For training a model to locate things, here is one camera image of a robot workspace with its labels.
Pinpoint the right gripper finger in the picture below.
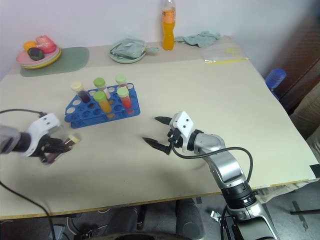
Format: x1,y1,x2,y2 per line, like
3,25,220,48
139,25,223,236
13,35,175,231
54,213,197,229
154,116,173,127
142,136,173,156

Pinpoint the orange fruit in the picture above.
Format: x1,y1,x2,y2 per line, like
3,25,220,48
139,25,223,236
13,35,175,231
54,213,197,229
23,40,38,51

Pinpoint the beige cardboard box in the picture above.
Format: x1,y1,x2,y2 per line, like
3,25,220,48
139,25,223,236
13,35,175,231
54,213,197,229
289,81,320,162

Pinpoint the green placemat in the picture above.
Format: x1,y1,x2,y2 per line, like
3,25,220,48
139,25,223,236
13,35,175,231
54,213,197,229
19,46,91,78

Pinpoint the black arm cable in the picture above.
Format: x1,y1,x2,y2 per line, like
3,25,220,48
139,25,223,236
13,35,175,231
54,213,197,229
0,108,46,118
171,145,254,186

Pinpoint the brown wooden cabinet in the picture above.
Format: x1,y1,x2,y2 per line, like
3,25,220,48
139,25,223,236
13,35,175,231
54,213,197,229
274,9,320,114

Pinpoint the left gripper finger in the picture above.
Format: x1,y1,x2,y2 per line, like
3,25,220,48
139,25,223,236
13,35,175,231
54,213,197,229
41,147,73,164
51,137,73,149

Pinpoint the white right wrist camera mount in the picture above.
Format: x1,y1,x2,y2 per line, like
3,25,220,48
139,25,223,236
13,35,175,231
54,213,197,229
170,110,195,153

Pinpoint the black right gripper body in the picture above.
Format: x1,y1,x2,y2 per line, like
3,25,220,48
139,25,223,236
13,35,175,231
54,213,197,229
166,126,184,149

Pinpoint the green-capped clear test tube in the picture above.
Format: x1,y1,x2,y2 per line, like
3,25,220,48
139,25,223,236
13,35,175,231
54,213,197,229
92,77,112,101
114,73,130,91

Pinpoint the dark rounded shape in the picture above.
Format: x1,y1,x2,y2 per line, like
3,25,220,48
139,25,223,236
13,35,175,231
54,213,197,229
174,198,204,240

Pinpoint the blue ribbed plastic object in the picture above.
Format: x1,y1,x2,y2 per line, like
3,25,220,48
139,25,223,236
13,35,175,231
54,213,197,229
264,68,287,99

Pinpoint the black metal bar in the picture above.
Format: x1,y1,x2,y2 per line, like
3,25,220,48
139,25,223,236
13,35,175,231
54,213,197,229
289,200,320,231

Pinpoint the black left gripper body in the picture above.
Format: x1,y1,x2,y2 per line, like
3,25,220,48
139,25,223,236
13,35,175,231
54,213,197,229
36,134,56,159

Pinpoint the blue test tube rack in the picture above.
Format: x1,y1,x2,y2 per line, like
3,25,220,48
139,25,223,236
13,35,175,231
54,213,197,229
64,84,142,130

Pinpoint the green-capped orange test tube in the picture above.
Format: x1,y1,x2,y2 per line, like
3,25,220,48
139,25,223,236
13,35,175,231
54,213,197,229
92,90,116,120

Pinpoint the cream-capped dark red test tube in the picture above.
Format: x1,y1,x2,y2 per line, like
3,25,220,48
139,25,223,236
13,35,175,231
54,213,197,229
41,133,81,166
70,81,92,104

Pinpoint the stack of pastel plates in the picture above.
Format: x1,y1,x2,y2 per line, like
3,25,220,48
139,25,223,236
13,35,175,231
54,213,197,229
15,45,62,70

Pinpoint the clear plastic zip bag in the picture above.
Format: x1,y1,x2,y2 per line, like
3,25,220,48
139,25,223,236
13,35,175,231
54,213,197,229
201,45,250,64

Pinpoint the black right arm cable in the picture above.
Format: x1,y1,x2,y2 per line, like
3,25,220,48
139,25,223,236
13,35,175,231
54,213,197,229
171,145,254,186

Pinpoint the pale green plate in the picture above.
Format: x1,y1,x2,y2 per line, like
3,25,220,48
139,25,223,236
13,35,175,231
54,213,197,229
107,39,147,65

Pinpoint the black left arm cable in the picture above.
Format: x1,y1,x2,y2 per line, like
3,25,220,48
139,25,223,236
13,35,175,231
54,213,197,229
0,108,46,118

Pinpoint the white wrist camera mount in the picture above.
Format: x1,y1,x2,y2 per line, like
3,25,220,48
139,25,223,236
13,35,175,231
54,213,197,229
170,110,195,153
25,112,61,158

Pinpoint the orange soda bottle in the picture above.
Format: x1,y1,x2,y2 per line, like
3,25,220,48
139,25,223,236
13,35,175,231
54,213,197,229
160,0,176,52

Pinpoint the dark purple fruit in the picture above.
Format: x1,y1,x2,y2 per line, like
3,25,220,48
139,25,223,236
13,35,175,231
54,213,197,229
26,47,45,61

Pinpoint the green-capped red test tube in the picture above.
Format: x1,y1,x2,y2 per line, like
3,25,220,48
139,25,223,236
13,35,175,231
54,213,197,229
116,86,134,115

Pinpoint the pink wrapped fruit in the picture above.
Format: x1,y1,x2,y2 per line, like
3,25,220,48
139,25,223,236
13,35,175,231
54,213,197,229
35,35,57,54

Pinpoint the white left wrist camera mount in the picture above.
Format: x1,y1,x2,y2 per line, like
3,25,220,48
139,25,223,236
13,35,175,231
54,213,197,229
25,112,61,158

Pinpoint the crumpled green cloth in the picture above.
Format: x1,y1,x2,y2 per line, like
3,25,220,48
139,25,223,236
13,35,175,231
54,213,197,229
174,30,223,49

